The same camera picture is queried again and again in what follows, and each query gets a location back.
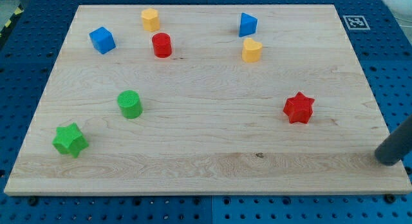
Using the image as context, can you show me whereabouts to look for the yellow heart block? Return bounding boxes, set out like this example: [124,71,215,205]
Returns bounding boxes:
[241,37,263,63]

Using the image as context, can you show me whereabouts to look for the yellow hexagon block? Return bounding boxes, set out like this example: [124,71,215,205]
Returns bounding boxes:
[141,8,160,32]

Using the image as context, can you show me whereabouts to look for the white fiducial marker tag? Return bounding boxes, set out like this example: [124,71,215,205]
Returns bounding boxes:
[343,15,370,30]

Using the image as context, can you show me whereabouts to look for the red star block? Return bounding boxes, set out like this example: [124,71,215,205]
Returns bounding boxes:
[283,91,315,124]

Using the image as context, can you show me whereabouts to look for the green cylinder block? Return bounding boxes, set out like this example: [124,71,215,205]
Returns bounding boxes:
[117,90,143,119]

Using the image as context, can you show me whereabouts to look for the blue triangle block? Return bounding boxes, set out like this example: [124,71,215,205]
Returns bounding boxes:
[239,13,258,37]

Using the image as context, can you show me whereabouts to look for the green star block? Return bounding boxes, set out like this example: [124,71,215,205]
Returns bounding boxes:
[52,122,89,158]

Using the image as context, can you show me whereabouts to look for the wooden board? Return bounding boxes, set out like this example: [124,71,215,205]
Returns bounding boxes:
[5,5,411,196]

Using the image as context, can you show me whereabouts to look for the blue cube block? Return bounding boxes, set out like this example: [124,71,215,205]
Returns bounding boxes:
[89,26,116,54]

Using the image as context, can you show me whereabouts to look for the red cylinder block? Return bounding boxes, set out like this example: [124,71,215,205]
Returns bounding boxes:
[152,33,173,58]

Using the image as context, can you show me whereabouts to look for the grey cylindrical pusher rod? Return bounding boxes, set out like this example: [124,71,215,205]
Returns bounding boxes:
[375,115,411,166]

